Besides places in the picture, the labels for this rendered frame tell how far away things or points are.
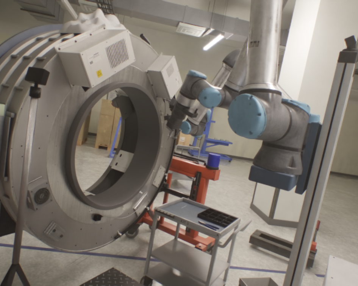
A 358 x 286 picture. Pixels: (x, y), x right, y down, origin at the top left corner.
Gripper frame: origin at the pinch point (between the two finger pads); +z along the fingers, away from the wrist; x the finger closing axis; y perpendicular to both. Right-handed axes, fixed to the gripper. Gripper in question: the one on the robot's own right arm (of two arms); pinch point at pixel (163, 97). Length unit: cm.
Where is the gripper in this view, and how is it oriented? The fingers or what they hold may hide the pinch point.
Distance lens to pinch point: 210.9
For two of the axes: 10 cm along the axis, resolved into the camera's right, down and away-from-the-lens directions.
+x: 3.1, -7.6, 5.8
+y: -1.3, 5.7, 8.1
